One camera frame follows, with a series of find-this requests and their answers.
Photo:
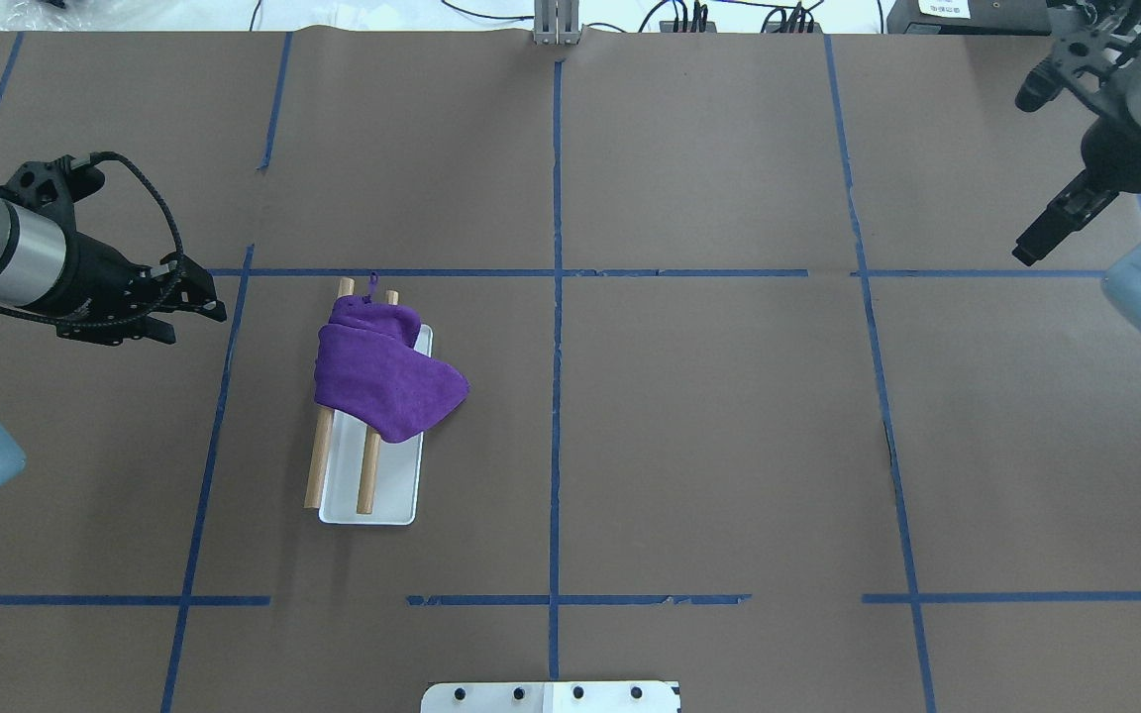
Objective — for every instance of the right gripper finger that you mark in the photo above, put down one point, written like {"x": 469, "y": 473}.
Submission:
{"x": 1062, "y": 217}

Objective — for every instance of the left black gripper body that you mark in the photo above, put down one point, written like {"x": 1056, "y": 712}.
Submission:
{"x": 92, "y": 278}

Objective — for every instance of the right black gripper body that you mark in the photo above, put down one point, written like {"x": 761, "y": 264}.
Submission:
{"x": 1112, "y": 159}

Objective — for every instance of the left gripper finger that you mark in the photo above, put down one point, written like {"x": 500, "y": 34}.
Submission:
{"x": 190, "y": 288}
{"x": 155, "y": 330}

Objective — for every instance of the purple towel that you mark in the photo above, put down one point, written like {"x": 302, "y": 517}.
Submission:
{"x": 367, "y": 366}

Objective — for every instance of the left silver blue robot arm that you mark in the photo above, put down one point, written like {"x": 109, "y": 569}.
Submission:
{"x": 52, "y": 274}

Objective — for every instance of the white towel rack with wooden bars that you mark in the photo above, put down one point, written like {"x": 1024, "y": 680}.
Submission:
{"x": 354, "y": 476}

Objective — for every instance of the black device with label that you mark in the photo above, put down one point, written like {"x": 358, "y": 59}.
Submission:
{"x": 999, "y": 18}

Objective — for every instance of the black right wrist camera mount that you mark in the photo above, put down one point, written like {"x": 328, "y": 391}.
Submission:
{"x": 1090, "y": 41}

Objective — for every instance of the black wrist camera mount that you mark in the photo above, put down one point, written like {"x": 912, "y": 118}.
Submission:
{"x": 52, "y": 185}
{"x": 1090, "y": 41}

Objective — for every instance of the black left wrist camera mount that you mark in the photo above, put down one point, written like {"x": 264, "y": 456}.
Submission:
{"x": 52, "y": 185}

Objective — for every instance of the grey aluminium frame post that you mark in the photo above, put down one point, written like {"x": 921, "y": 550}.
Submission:
{"x": 557, "y": 23}

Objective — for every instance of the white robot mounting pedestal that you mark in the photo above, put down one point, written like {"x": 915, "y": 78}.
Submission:
{"x": 553, "y": 696}

